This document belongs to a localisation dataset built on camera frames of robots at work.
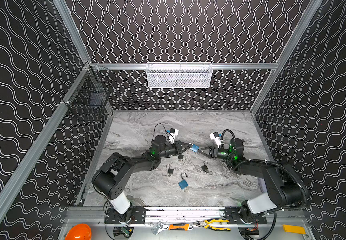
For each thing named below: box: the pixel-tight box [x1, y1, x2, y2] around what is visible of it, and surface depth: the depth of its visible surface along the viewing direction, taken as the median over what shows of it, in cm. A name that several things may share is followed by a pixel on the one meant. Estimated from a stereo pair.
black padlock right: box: [201, 160, 209, 171], surface depth 93 cm
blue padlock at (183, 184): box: [178, 179, 189, 190], surface depth 86 cm
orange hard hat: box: [65, 223, 92, 240], surface depth 68 cm
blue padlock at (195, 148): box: [190, 144, 200, 153], surface depth 83 cm
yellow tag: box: [282, 224, 307, 235], surface depth 72 cm
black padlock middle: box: [165, 163, 174, 174], surface depth 92 cm
